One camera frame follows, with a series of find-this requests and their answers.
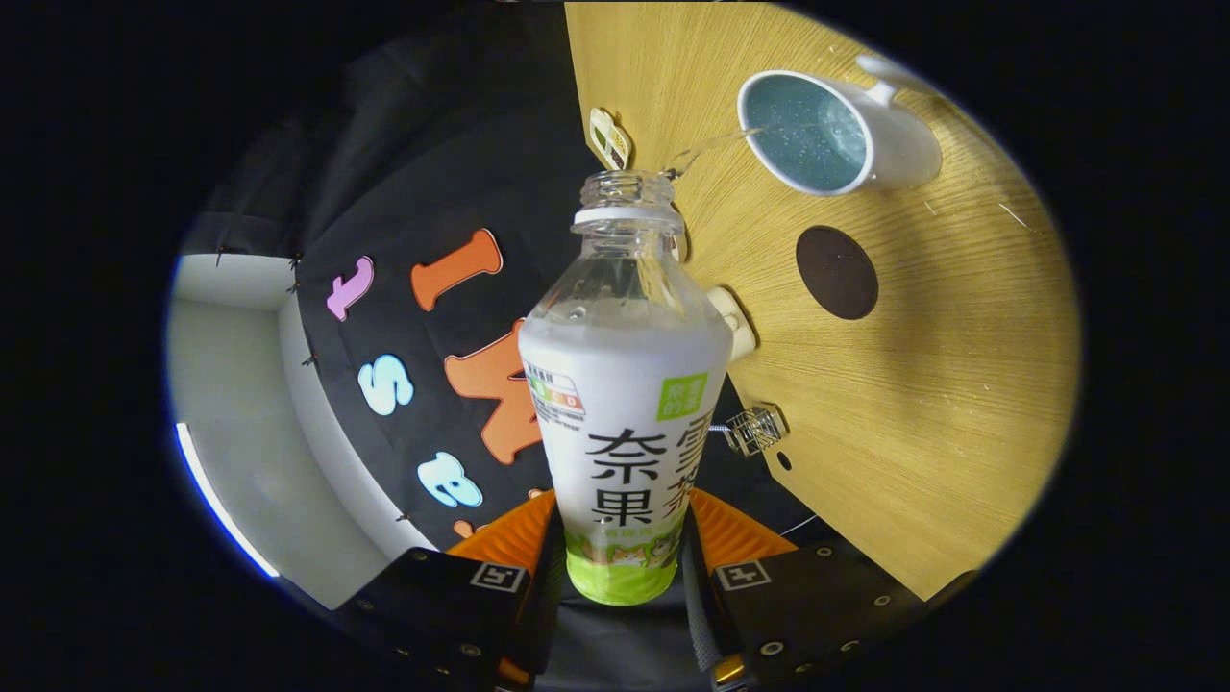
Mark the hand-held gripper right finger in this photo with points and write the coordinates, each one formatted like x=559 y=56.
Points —
x=697 y=615

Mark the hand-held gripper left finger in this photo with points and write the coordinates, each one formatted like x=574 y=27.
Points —
x=543 y=605

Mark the white label juice bottle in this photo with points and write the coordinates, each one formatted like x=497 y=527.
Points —
x=625 y=432

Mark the dark brown round coaster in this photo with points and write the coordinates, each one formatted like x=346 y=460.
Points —
x=836 y=273

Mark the white cup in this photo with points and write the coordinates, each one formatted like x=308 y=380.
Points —
x=903 y=144

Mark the white toaster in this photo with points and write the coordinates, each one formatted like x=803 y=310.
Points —
x=735 y=322

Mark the wooden table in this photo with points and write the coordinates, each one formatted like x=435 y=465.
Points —
x=913 y=404

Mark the black backdrop cloth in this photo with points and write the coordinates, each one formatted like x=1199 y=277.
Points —
x=432 y=163

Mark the white divided snack dish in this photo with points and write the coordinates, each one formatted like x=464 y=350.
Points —
x=609 y=139

